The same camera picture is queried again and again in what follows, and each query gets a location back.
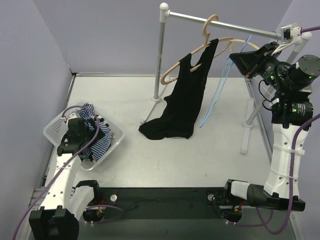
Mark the cream plastic hanger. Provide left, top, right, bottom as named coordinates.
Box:
left=225, top=39, right=260, bottom=52

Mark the blue white striped tank top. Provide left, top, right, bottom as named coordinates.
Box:
left=77, top=102, right=114, bottom=162

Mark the tan wooden hanger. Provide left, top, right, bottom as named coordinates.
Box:
left=160, top=14, right=234, bottom=85

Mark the light blue wire hanger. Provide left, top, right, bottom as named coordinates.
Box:
left=199, top=35, right=252, bottom=128

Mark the black tank top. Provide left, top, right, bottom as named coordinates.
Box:
left=138, top=38, right=219, bottom=140

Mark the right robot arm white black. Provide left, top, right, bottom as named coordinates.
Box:
left=221, top=42, right=320, bottom=212

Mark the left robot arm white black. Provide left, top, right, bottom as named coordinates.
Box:
left=29, top=117, right=103, bottom=240

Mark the white perforated plastic basket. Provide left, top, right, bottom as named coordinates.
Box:
left=43, top=100, right=125, bottom=171

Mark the silver clothes rack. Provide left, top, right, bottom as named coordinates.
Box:
left=140, top=2, right=313, bottom=154

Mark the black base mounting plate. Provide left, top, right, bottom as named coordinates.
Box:
left=82, top=186, right=253, bottom=221

